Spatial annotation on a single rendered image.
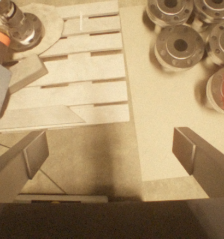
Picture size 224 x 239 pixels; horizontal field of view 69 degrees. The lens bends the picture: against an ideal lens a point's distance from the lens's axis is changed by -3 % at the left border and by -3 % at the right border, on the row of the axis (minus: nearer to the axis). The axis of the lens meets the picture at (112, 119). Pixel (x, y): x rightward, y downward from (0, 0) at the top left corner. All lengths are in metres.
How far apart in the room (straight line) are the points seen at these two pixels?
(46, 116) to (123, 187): 0.63
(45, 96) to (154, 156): 0.76
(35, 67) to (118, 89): 0.48
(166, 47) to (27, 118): 0.87
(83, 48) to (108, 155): 0.68
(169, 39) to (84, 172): 0.92
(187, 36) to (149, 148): 0.67
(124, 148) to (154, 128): 0.23
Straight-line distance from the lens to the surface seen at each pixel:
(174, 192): 1.18
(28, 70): 1.08
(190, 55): 1.02
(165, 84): 1.18
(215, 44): 1.11
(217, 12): 1.24
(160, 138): 1.11
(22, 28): 1.18
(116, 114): 0.96
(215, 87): 1.01
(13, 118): 1.12
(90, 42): 1.14
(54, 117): 1.01
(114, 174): 1.11
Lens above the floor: 1.09
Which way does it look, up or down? 82 degrees down
